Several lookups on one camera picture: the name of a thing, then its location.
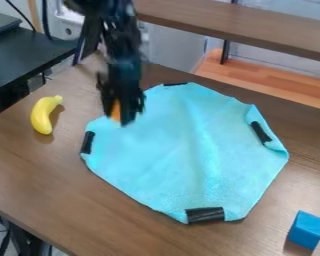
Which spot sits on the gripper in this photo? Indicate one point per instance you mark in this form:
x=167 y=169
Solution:
x=124 y=79

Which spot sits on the blue block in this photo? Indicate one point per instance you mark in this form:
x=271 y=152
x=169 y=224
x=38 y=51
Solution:
x=306 y=229

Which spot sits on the blue cloth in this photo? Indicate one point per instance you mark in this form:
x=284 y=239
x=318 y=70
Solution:
x=189 y=156

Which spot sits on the wooden shelf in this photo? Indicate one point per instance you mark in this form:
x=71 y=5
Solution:
x=238 y=23

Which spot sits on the orange toy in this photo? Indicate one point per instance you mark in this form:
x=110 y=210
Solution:
x=116 y=110

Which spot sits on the yellow toy banana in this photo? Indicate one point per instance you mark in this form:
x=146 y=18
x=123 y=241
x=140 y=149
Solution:
x=44 y=114

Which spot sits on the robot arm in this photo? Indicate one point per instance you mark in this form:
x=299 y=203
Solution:
x=109 y=23

